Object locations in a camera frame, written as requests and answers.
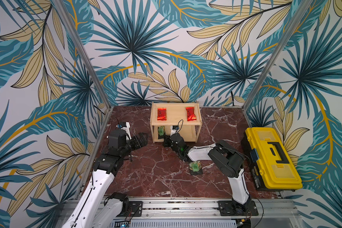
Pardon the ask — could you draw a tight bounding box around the aluminium front rail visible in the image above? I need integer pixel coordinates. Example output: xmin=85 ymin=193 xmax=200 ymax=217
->
xmin=55 ymin=198 xmax=306 ymax=228

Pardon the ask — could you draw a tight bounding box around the yellow black toolbox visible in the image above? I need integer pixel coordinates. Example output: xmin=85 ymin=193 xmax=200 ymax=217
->
xmin=241 ymin=127 xmax=303 ymax=192

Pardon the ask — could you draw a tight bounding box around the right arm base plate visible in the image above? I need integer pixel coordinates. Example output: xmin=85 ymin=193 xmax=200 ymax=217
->
xmin=218 ymin=200 xmax=259 ymax=218

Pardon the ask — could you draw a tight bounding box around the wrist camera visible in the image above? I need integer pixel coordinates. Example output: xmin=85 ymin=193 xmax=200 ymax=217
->
xmin=116 ymin=122 xmax=131 ymax=140
xmin=170 ymin=125 xmax=180 ymax=135

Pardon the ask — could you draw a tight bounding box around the aluminium corner post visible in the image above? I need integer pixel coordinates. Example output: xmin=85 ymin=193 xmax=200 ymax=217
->
xmin=53 ymin=0 xmax=111 ymax=111
xmin=243 ymin=0 xmax=313 ymax=112

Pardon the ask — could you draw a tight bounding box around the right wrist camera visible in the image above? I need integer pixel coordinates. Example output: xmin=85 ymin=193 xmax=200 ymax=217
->
xmin=170 ymin=125 xmax=180 ymax=135

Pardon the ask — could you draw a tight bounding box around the red tea bag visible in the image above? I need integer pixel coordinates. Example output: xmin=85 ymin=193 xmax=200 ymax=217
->
xmin=157 ymin=108 xmax=167 ymax=121
xmin=185 ymin=107 xmax=197 ymax=122

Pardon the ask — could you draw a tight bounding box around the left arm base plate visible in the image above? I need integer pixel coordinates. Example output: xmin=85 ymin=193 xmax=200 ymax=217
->
xmin=102 ymin=201 xmax=143 ymax=218

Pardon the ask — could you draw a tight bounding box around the light wooden two-tier shelf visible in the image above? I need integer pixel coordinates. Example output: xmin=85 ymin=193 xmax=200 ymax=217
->
xmin=150 ymin=103 xmax=202 ymax=143

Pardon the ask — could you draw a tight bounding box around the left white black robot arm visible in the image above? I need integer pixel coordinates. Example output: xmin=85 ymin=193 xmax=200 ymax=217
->
xmin=62 ymin=127 xmax=148 ymax=228

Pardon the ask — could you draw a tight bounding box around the right aluminium corner post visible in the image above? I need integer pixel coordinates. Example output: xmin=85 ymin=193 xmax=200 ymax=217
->
xmin=243 ymin=0 xmax=313 ymax=112

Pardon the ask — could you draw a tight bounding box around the green tea bag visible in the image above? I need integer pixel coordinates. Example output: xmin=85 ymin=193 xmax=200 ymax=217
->
xmin=157 ymin=125 xmax=166 ymax=139
xmin=189 ymin=161 xmax=203 ymax=176

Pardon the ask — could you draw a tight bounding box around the left aluminium corner post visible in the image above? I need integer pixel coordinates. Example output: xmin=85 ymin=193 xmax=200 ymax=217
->
xmin=53 ymin=0 xmax=111 ymax=111

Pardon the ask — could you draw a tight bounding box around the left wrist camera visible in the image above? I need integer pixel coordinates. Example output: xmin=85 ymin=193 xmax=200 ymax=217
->
xmin=116 ymin=122 xmax=131 ymax=140

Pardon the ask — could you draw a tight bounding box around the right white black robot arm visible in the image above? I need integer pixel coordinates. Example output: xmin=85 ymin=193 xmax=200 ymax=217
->
xmin=163 ymin=133 xmax=250 ymax=205

